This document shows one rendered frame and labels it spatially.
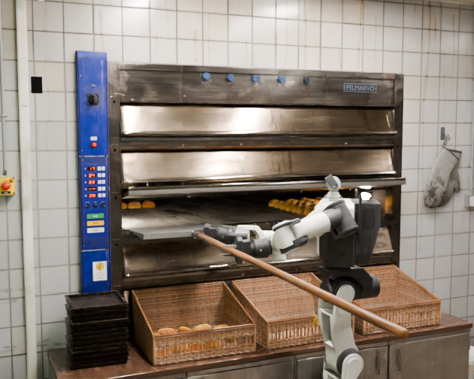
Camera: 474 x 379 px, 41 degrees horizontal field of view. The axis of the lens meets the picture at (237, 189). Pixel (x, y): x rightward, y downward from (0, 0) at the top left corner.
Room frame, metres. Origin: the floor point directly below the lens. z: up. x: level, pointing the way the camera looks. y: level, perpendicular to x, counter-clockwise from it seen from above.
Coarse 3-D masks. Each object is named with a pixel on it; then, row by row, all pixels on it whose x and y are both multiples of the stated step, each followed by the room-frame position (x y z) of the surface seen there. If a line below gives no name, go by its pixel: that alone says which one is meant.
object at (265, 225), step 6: (384, 216) 4.16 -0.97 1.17; (390, 216) 4.18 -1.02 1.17; (252, 222) 3.84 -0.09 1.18; (258, 222) 3.84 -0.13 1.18; (264, 222) 3.84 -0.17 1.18; (270, 222) 3.84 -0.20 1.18; (276, 222) 3.85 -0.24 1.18; (264, 228) 3.82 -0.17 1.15; (270, 228) 3.83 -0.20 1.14; (126, 234) 3.49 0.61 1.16; (132, 234) 3.50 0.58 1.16
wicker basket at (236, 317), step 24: (168, 288) 3.55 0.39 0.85; (192, 288) 3.60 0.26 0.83; (216, 288) 3.65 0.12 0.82; (144, 312) 3.47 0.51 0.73; (168, 312) 3.51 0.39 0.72; (192, 312) 3.57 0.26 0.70; (216, 312) 3.61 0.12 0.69; (240, 312) 3.43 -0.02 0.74; (144, 336) 3.22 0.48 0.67; (168, 336) 3.07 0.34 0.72; (192, 336) 3.12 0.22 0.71; (216, 336) 3.17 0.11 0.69; (240, 336) 3.21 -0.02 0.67; (168, 360) 3.07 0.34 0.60; (192, 360) 3.12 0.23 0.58
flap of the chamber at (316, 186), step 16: (128, 192) 3.35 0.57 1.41; (144, 192) 3.38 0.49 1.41; (160, 192) 3.41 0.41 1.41; (176, 192) 3.45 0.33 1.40; (192, 192) 3.48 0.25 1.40; (208, 192) 3.52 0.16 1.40; (224, 192) 3.59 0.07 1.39; (240, 192) 3.68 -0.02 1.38; (256, 192) 3.77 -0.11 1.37; (272, 192) 3.87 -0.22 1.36
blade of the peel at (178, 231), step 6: (138, 228) 3.59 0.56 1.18; (144, 228) 3.59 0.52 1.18; (150, 228) 3.59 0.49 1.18; (156, 228) 3.59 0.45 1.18; (162, 228) 3.59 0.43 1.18; (168, 228) 3.59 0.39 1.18; (174, 228) 3.59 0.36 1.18; (180, 228) 3.59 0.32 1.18; (186, 228) 3.59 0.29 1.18; (192, 228) 3.59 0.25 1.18; (198, 228) 3.59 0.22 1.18; (234, 228) 3.54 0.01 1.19; (138, 234) 3.32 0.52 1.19; (144, 234) 3.24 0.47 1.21; (150, 234) 3.25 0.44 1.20; (156, 234) 3.26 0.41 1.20; (162, 234) 3.27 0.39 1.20; (168, 234) 3.28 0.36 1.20; (174, 234) 3.29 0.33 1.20; (180, 234) 3.31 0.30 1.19; (186, 234) 3.32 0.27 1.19
